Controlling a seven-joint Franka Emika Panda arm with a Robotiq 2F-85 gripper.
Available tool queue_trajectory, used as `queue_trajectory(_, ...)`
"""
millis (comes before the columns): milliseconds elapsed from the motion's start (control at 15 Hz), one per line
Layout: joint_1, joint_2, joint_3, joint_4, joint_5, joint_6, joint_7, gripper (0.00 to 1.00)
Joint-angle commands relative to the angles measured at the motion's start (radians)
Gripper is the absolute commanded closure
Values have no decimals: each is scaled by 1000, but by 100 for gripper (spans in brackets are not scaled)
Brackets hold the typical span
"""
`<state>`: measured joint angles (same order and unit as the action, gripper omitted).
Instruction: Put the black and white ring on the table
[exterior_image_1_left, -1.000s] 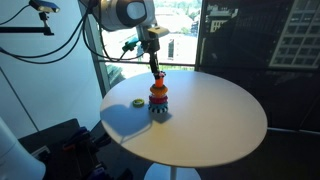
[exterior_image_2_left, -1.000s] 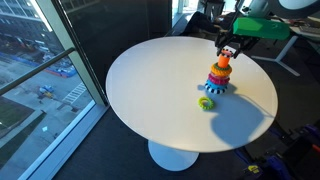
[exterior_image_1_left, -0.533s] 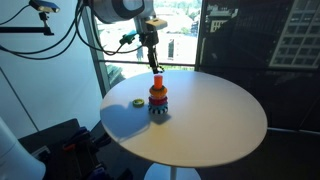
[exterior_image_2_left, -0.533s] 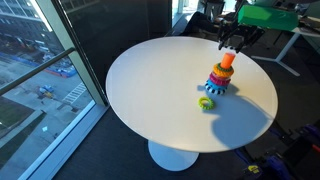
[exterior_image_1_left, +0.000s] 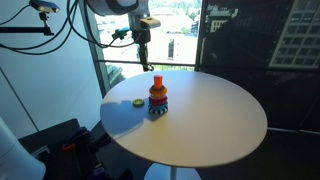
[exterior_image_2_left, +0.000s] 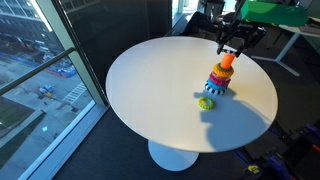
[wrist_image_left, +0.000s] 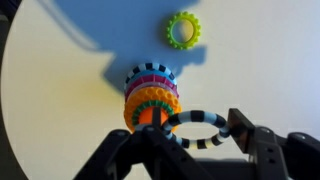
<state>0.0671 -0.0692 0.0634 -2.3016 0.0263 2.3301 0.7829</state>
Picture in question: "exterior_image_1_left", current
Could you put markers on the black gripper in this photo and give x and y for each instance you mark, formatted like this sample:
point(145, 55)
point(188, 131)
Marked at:
point(142, 36)

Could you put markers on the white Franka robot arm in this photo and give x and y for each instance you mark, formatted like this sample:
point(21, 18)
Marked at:
point(113, 6)

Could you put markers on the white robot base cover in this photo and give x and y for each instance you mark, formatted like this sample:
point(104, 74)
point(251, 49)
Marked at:
point(16, 160)

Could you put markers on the grey window handrail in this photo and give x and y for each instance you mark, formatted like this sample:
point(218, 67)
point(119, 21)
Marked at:
point(166, 63)

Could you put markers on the orange stacker peg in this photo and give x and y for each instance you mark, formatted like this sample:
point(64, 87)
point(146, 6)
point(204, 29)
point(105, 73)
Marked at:
point(158, 81)

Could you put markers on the black and blue equipment pile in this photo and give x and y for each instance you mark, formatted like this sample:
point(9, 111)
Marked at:
point(80, 156)

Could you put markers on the tan wrist mount block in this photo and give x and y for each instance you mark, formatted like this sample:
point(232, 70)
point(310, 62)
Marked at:
point(150, 22)

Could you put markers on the white window frame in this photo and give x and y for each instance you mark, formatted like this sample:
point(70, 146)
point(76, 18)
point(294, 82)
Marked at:
point(96, 60)

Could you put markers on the blue camera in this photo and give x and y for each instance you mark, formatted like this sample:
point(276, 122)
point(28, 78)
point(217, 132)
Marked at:
point(45, 6)

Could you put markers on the black camera boom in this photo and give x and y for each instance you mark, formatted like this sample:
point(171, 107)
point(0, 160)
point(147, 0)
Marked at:
point(23, 30)

